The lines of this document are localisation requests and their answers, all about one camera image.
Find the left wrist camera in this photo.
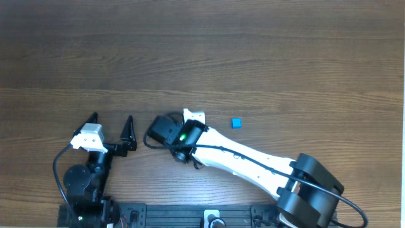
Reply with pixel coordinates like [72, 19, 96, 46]
[70, 122, 108, 153]

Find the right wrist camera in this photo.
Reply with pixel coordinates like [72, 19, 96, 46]
[182, 108, 206, 125]

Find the mounting rail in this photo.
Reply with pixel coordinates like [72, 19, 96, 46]
[58, 202, 284, 228]

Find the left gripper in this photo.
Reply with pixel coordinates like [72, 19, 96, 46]
[73, 111, 138, 158]

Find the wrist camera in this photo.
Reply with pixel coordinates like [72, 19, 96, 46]
[70, 122, 108, 153]
[182, 108, 206, 125]

